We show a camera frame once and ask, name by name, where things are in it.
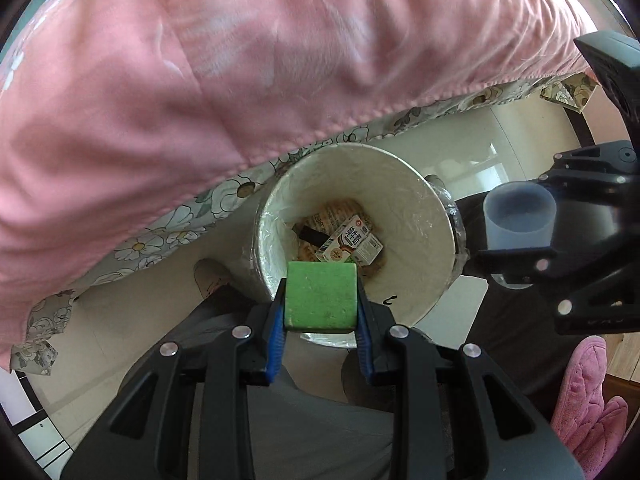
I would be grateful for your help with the white trash bin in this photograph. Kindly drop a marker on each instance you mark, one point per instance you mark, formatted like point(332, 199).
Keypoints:
point(418, 224)

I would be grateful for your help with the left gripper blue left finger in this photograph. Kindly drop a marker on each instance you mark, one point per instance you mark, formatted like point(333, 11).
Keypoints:
point(275, 334)

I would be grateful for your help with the pink quilted slipper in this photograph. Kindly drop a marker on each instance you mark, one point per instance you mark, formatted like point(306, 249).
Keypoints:
point(591, 427)

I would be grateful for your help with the translucent plastic cup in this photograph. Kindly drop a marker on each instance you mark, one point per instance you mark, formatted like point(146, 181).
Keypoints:
point(519, 215)

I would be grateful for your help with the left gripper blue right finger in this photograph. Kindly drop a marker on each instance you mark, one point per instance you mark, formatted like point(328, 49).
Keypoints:
point(362, 334)

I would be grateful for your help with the white milk carton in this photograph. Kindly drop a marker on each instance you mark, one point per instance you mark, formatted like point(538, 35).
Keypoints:
point(353, 242)

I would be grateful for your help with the pink floral bed cover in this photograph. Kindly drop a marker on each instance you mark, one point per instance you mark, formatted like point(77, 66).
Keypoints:
point(117, 112)

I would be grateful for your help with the printed paper wrapper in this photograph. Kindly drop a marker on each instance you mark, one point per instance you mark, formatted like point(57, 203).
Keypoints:
point(327, 220)

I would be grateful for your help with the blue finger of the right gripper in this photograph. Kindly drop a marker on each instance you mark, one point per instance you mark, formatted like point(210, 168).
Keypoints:
point(602, 169)
point(516, 262)

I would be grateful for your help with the green foam cube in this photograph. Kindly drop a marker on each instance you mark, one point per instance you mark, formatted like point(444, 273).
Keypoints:
point(321, 297)

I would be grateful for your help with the black foam roll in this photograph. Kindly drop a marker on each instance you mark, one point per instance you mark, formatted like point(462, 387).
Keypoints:
point(311, 236)

